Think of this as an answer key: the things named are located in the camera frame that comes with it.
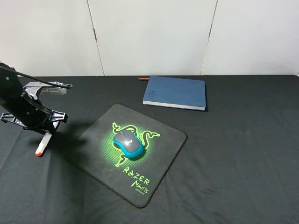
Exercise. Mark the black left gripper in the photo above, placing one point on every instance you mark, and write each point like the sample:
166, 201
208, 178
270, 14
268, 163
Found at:
30, 114

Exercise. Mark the white marker pen orange caps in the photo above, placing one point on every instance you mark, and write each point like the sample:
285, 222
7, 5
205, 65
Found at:
43, 144

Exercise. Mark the grey and teal computer mouse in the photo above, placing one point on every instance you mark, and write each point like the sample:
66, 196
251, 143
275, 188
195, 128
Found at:
129, 143

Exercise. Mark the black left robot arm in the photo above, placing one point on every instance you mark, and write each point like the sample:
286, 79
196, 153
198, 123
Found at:
12, 83

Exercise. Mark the black Razer mouse pad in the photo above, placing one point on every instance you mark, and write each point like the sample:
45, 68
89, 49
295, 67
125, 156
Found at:
134, 179

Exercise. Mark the small red-brown pen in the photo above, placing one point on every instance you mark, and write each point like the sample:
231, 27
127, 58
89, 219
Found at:
143, 78

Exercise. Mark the blue hardcover notebook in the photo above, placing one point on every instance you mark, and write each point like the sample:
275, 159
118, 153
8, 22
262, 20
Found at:
175, 93

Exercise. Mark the black tablecloth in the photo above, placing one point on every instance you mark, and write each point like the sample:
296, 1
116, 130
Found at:
240, 164

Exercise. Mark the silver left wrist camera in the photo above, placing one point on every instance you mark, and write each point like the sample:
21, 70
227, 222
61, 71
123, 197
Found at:
34, 89

